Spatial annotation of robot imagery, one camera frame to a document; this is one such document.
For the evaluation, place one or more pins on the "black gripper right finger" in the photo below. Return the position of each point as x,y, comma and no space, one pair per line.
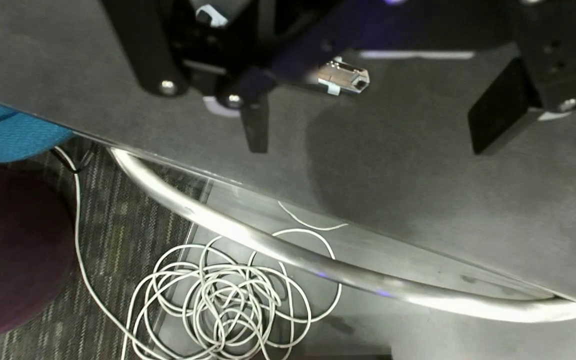
539,80

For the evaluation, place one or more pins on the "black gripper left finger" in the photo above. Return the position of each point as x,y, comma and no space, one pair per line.
264,44

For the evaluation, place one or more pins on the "blue chair near counter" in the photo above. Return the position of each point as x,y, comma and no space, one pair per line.
24,137

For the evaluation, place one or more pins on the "round dark table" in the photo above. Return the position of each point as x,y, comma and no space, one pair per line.
34,244

